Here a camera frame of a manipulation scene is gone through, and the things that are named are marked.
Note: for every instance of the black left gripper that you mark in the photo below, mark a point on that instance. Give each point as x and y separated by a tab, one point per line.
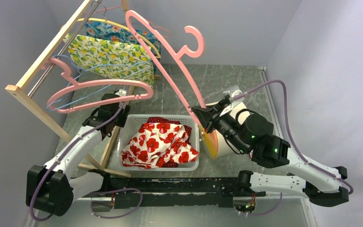
123	116

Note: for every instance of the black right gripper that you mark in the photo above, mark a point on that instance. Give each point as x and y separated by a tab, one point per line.
205	114

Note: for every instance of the white plastic basket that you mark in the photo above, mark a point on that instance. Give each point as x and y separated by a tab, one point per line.
125	137

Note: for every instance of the red polka dot skirt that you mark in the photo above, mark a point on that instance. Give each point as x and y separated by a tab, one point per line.
169	120

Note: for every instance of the yellow lemon print skirt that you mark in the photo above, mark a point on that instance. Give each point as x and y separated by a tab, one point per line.
114	60

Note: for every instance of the white red flower skirt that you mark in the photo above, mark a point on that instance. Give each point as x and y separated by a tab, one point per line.
159	145

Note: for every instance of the yellow wooden hanger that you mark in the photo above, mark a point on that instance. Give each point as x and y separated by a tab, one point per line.
122	28

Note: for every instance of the blue floral skirt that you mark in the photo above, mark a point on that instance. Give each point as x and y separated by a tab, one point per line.
128	33

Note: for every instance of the pink wire hanger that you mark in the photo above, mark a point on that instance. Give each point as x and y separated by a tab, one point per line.
124	5

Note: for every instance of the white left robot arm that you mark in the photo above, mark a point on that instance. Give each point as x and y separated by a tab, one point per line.
50	188

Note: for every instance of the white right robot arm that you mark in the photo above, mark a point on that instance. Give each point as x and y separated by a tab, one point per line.
322	185

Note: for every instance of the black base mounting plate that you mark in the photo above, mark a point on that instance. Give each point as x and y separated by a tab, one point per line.
181	191

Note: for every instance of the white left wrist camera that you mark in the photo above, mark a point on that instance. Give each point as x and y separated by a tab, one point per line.
121	92

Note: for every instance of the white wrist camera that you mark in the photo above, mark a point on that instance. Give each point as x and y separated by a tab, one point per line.
235	105
121	92

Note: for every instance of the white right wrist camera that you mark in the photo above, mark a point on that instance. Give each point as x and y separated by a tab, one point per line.
235	105

